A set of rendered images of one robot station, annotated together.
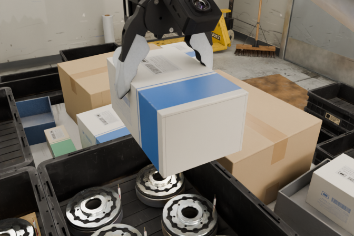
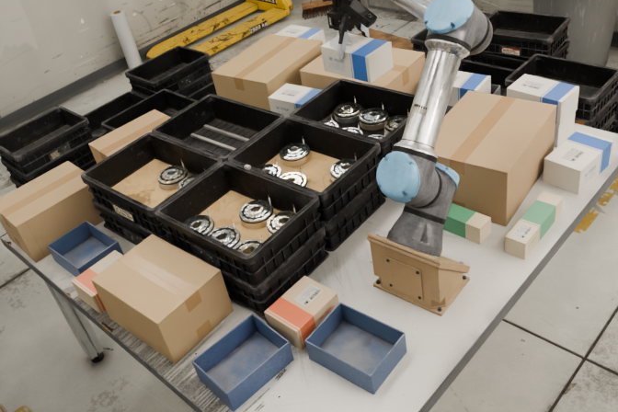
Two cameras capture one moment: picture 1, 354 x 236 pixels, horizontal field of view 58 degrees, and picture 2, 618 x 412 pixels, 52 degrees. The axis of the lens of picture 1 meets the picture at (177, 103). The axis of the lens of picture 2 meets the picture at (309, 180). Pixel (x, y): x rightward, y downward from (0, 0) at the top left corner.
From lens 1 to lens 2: 1.68 m
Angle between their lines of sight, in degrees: 13
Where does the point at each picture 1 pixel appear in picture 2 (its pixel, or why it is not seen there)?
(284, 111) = (400, 54)
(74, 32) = (75, 49)
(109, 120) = (293, 93)
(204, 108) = (379, 51)
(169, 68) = (353, 42)
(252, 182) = not seen: hidden behind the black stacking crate
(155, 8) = (349, 19)
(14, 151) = (243, 131)
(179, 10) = (363, 19)
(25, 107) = not seen: hidden behind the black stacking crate
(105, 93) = (273, 80)
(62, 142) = not seen: hidden behind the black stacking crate
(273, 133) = (398, 67)
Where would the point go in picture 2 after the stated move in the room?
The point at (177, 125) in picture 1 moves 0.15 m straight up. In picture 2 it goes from (372, 60) to (367, 14)
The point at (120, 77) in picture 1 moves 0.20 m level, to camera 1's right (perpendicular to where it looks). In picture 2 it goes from (341, 51) to (398, 33)
